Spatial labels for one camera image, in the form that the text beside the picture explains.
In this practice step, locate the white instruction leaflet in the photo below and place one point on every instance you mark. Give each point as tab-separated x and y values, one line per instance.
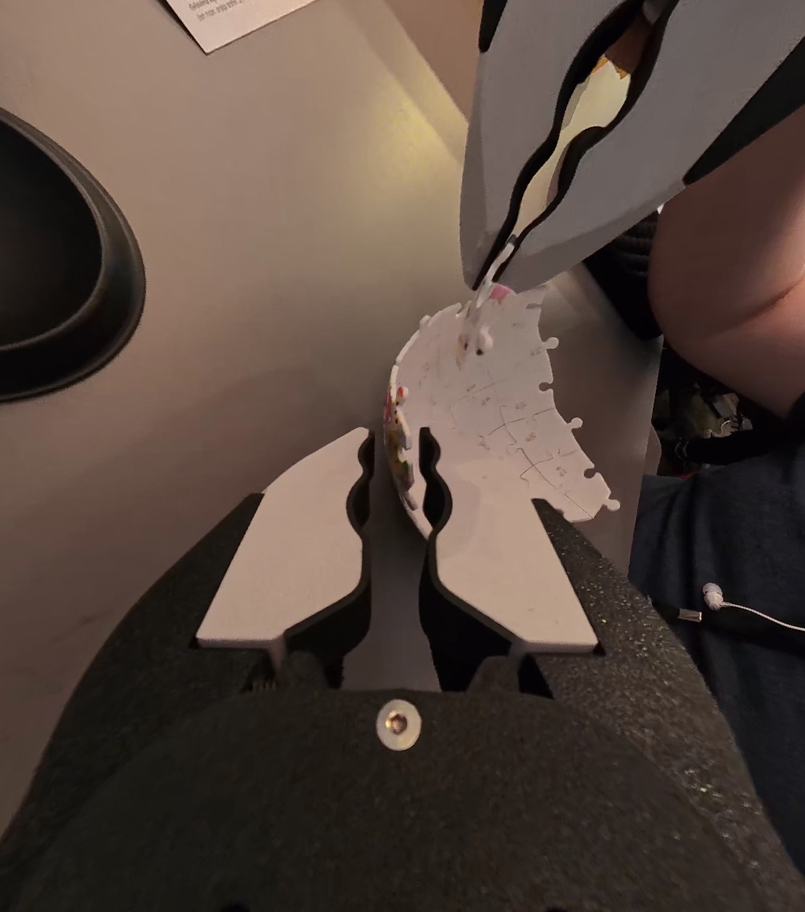
239	20

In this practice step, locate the assembled white puzzle section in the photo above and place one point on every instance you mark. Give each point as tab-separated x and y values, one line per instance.
510	413

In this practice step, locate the person's right forearm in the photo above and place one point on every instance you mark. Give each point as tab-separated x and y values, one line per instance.
745	271

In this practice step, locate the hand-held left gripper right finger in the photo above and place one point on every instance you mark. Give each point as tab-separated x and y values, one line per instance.
510	570

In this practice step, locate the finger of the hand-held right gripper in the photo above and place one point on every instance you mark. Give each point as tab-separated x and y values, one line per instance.
688	114
517	100

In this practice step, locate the white puzzle piece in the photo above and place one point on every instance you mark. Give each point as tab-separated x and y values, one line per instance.
485	317

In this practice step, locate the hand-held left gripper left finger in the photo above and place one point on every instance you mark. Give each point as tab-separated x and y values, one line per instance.
289	570

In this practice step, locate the black round ball stand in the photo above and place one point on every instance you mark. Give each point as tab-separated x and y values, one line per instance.
32	250

